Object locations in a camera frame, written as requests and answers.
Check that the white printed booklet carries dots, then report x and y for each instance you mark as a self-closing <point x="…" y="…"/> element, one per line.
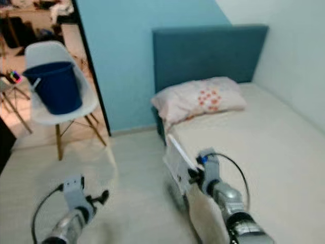
<point x="180" y="162"/>

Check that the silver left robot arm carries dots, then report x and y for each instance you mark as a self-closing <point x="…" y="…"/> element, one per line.
<point x="68" y="229"/>

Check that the beige skirting board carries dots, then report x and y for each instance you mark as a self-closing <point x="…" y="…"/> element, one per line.
<point x="132" y="130"/>

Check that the white sheeted mattress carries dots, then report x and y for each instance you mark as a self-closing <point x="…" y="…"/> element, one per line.
<point x="274" y="152"/>

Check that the blue plastic bucket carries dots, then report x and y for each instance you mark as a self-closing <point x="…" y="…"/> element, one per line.
<point x="58" y="94"/>

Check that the wooden legged tripod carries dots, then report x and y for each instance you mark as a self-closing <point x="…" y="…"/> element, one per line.
<point x="14" y="77"/>

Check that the white shell chair wooden legs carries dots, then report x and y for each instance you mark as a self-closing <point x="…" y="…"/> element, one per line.
<point x="45" y="51"/>

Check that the white crumpled clothing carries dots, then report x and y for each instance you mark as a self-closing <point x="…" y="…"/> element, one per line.
<point x="62" y="11"/>

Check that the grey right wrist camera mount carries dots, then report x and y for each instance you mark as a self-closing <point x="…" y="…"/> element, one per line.
<point x="210" y="170"/>

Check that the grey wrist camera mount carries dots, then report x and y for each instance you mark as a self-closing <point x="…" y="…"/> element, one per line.
<point x="73" y="190"/>
<point x="210" y="170"/>

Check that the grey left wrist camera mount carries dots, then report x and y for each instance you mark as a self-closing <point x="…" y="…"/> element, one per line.
<point x="73" y="190"/>

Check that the black door frame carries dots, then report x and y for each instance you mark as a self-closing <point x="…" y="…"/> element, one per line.
<point x="89" y="66"/>

